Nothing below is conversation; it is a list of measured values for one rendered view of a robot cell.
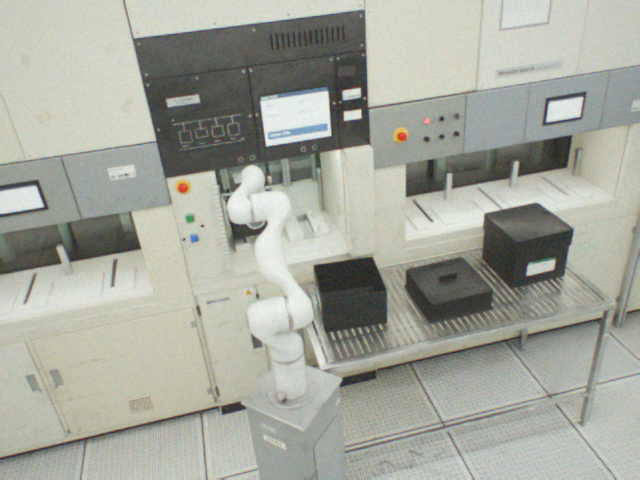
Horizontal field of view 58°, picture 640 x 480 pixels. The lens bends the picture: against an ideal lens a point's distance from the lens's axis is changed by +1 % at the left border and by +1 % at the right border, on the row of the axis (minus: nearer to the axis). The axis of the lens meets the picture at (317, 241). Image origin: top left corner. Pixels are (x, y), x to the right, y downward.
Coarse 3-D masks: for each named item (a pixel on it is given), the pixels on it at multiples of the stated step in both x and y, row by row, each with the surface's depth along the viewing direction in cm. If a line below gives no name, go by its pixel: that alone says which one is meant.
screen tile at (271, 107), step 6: (270, 102) 232; (276, 102) 233; (282, 102) 233; (264, 108) 233; (270, 108) 233; (276, 108) 234; (282, 108) 235; (288, 108) 235; (294, 108) 236; (288, 114) 236; (294, 114) 237; (270, 120) 236; (276, 120) 236; (282, 120) 237; (288, 120) 238; (294, 120) 238; (270, 126) 237; (276, 126) 238; (282, 126) 238
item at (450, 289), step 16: (416, 272) 260; (432, 272) 259; (448, 272) 253; (464, 272) 257; (416, 288) 253; (432, 288) 249; (448, 288) 248; (464, 288) 247; (480, 288) 246; (432, 304) 240; (448, 304) 242; (464, 304) 244; (480, 304) 246; (432, 320) 244
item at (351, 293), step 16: (320, 272) 261; (336, 272) 263; (352, 272) 264; (368, 272) 265; (320, 288) 266; (336, 288) 267; (352, 288) 268; (368, 288) 268; (384, 288) 242; (320, 304) 246; (336, 304) 238; (352, 304) 239; (368, 304) 240; (384, 304) 241; (336, 320) 242; (352, 320) 243; (368, 320) 244; (384, 320) 246
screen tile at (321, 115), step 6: (318, 96) 236; (324, 96) 236; (300, 102) 235; (306, 102) 236; (312, 102) 236; (318, 102) 237; (324, 102) 238; (300, 108) 236; (324, 108) 239; (300, 114) 238; (306, 114) 238; (312, 114) 239; (318, 114) 239; (324, 114) 240; (300, 120) 239; (306, 120) 240; (312, 120) 240; (318, 120) 241; (324, 120) 241
